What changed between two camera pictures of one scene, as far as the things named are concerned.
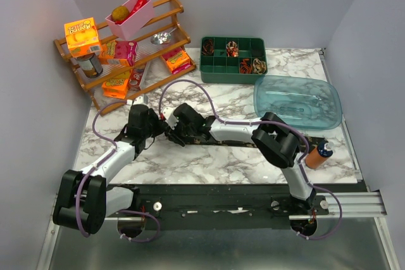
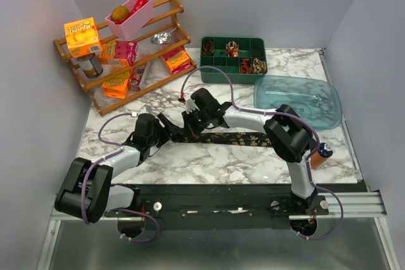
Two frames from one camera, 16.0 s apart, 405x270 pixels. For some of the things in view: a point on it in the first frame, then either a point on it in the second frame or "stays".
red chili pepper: (139, 4) stays
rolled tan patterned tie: (259, 66) stays
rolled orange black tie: (245, 67) stays
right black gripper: (173, 135) -> (188, 127)
